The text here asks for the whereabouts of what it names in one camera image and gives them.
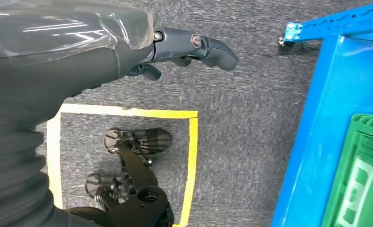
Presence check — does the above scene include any blue metal shelf rack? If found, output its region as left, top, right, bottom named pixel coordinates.
left=270, top=0, right=373, bottom=227

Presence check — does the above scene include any green plastic crate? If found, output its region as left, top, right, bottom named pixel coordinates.
left=321, top=113, right=373, bottom=227

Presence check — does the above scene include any yellow floor tape square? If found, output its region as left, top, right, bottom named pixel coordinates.
left=46, top=103, right=200, bottom=227

